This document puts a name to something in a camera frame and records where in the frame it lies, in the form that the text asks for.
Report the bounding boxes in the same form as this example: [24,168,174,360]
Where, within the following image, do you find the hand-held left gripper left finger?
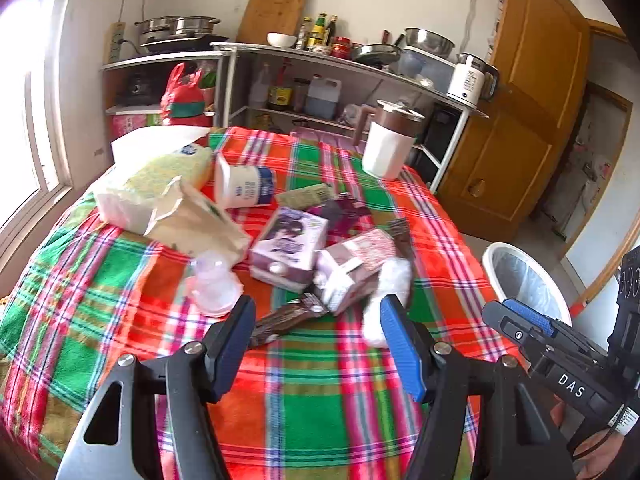
[55,295,257,480]

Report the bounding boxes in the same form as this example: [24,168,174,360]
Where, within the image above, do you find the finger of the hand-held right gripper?
[502,298,568,338]
[482,301,553,363]

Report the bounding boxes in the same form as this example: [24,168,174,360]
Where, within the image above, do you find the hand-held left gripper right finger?
[379,294,576,480]

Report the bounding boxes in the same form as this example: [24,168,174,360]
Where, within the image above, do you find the white trash bin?
[481,242,572,328]

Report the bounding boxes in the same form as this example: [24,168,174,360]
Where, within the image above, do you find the long brown snack wrapper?
[247,292,331,348]

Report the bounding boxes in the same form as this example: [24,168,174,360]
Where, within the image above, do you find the clear plastic cup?
[184,252,244,317]

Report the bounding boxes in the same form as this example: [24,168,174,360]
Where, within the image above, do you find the white plastic bag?
[361,257,415,348]

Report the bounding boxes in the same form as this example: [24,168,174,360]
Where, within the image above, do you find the pink milk carton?
[314,228,401,316]

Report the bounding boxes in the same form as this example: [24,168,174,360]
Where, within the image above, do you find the small brown snack wrapper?
[387,219,416,261]

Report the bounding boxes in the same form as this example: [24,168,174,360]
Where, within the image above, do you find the purple milk carton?
[248,206,330,291]

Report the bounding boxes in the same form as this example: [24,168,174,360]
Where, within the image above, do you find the beige paper bag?
[145,176,253,267]

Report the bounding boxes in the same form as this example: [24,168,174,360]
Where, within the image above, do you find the purple foil wrapper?
[306,194,372,237]

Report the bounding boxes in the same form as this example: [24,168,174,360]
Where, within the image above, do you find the person's right hand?
[550,396,636,480]

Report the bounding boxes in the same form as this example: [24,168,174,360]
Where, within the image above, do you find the plaid tablecloth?
[0,126,531,480]

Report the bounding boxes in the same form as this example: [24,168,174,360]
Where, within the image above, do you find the white yogurt cup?
[214,152,277,209]

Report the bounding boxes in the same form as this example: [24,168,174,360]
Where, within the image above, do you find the green paper wrapper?
[276,184,333,208]

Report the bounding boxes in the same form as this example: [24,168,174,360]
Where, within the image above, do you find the yellow dotted tissue pack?
[92,127,216,236]

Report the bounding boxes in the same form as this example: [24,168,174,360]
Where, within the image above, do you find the white pitcher with brown lid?
[351,100,426,180]

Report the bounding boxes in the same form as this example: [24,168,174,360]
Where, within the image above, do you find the wooden door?
[435,0,593,243]

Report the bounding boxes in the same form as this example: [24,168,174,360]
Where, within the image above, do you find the pink cloth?
[290,129,361,148]

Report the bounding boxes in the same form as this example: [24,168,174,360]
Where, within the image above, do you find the crumpled plastic bag on shelf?
[340,104,371,128]

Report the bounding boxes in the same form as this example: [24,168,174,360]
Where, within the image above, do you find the white electric kettle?
[446,52,501,108]

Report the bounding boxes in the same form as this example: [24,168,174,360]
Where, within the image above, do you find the pink cardboard box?
[111,112,166,140]

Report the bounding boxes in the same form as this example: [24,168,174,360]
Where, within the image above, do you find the clear plastic bottle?
[248,64,271,109]

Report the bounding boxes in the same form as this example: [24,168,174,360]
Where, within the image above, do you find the large soy sauce bottle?
[268,60,294,111]

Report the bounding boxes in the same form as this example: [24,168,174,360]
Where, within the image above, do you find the dark glass jar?
[292,77,311,112]

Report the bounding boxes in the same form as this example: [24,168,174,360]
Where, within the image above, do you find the plastic jug with dark liquid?
[304,75,343,120]

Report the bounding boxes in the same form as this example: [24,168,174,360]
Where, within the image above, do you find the clear plastic storage box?
[397,46,458,93]

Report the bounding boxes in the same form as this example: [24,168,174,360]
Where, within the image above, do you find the black kitchen appliance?
[116,72,161,107]

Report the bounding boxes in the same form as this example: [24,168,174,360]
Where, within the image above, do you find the steel mixing bowl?
[404,27,456,58]

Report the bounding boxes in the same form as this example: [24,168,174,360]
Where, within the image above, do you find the metal kitchen shelf rack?
[210,41,490,196]
[100,50,233,133]

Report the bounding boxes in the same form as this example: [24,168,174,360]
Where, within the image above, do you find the metal wok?
[350,42,403,66]

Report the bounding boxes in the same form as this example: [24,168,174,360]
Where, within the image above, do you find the black induction cooker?
[139,35,231,55]

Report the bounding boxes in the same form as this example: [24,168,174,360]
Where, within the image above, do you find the green capped sauce bottle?
[307,12,328,51]

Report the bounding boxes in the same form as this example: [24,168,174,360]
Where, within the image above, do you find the steel cooking pot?
[134,15,221,41]

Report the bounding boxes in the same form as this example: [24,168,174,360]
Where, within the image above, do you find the power strip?
[104,21,126,63]

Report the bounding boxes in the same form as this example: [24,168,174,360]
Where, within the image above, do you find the wooden cutting board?
[235,0,311,48]

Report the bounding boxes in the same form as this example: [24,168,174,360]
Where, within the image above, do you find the window frame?
[0,0,86,281]

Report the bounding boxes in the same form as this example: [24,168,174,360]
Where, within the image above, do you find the red bottle with handle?
[161,62,213,128]

